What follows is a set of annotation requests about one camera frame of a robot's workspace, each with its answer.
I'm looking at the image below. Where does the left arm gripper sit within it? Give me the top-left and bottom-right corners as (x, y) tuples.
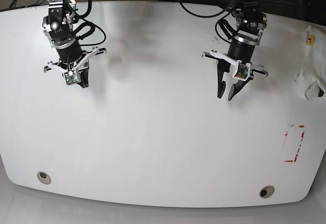
(202, 40), (268, 101)

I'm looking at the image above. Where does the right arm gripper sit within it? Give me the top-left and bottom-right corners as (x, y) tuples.
(43, 46), (107, 89)

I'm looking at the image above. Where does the white printed t-shirt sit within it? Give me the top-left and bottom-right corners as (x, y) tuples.
(294, 25), (325, 100)

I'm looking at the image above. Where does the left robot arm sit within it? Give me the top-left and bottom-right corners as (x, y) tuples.
(202, 0), (268, 101)

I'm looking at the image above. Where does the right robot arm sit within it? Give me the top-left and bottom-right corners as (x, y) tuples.
(42, 0), (106, 88)

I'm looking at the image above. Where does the red tape rectangle marking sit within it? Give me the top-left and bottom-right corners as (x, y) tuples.
(282, 124), (306, 163)

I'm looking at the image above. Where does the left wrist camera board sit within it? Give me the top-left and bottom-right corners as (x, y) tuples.
(232, 63), (251, 81)

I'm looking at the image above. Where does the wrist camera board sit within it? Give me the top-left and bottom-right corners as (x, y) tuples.
(63, 71), (78, 86)
(232, 63), (251, 81)

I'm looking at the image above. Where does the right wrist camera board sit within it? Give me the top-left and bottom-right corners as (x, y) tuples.
(63, 71), (78, 86)

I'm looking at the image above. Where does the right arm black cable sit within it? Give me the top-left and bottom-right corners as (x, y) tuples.
(73, 0), (107, 48)

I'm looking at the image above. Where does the left table cable grommet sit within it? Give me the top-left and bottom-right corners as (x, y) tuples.
(37, 172), (51, 185)

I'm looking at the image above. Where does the table cable grommet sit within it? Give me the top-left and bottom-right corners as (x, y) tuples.
(37, 172), (51, 185)
(259, 185), (275, 199)

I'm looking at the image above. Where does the right table cable grommet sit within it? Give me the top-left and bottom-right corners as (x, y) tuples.
(259, 185), (275, 199)

